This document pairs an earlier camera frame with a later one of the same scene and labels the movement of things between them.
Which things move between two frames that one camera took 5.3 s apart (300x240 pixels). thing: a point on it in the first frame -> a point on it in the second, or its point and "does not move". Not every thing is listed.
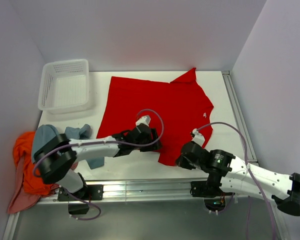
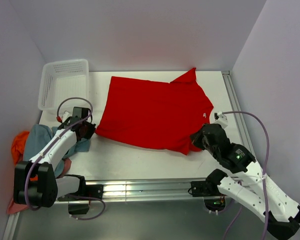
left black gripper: [157, 145] -> [91, 131]
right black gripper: [181, 161] -> [195, 138]
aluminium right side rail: [241, 116] does not move
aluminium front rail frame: [127, 192] does not move
